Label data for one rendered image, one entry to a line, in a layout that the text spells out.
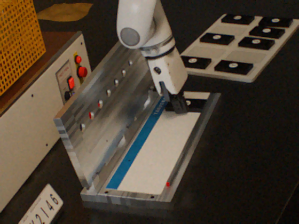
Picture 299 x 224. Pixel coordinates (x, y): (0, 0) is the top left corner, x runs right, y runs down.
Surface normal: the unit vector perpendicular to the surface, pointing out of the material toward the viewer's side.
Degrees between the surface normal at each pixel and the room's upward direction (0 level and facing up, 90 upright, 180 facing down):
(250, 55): 0
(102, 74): 81
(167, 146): 0
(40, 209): 65
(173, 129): 0
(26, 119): 90
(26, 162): 90
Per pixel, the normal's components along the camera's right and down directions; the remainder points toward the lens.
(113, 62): 0.90, -0.08
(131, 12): -0.35, 0.38
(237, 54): -0.15, -0.84
